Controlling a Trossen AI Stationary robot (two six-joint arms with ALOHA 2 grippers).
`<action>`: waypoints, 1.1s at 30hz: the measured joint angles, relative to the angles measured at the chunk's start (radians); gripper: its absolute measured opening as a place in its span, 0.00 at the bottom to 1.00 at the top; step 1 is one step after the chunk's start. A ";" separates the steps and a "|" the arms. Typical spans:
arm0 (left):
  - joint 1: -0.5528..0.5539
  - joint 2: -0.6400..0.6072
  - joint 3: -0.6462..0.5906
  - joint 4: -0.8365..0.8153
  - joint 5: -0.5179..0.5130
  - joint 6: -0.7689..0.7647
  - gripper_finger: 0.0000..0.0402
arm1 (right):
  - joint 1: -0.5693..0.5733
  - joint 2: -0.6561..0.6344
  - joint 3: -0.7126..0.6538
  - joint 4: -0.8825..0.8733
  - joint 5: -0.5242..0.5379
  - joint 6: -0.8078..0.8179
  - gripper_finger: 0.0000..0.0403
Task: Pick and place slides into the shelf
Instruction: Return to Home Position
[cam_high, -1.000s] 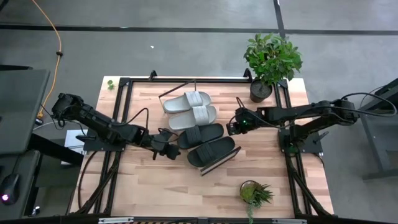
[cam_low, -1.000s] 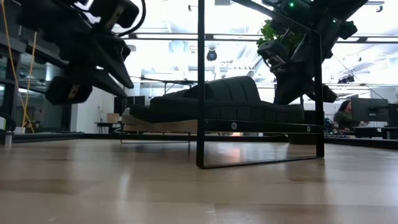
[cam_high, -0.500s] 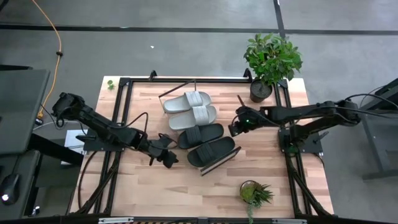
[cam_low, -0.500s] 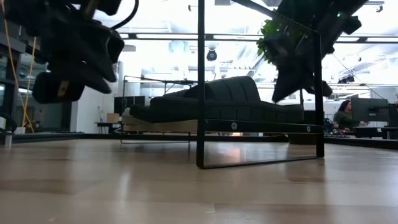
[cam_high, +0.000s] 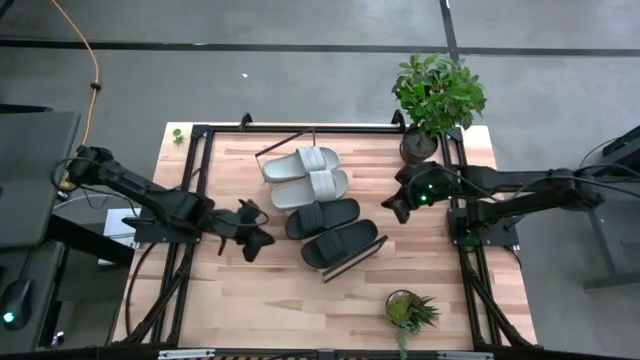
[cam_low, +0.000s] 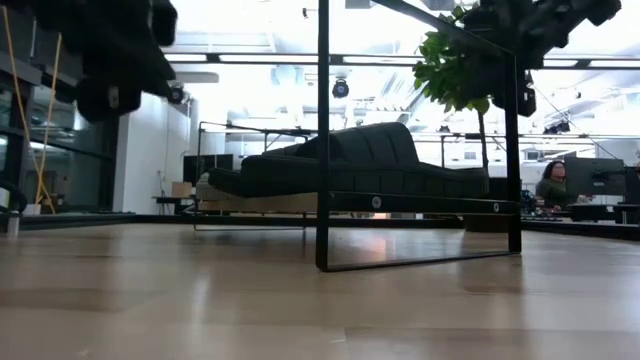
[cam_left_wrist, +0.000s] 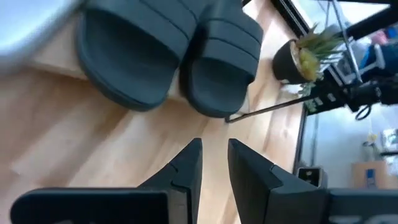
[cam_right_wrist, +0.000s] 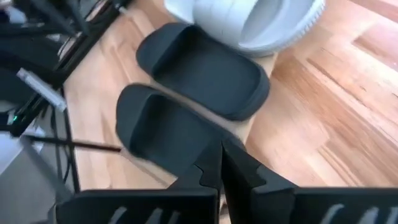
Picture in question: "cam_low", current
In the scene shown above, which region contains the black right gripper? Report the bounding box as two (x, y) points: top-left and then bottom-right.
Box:
(462, 0), (624, 118)

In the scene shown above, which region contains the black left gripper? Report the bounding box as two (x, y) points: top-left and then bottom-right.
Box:
(32, 0), (179, 124)

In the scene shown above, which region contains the potted green leafy tree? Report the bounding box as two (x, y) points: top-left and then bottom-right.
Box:
(412, 4), (507, 232)

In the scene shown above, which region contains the person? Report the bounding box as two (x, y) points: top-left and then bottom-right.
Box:
(534, 159), (584, 210)

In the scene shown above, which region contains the yellow rope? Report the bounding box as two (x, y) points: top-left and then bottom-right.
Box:
(2, 4), (64, 216)

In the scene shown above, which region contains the black metal table frame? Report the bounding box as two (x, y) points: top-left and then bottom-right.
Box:
(0, 212), (640, 242)

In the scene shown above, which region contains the wooden shelf with black frame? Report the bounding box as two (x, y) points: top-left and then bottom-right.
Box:
(193, 0), (522, 274)

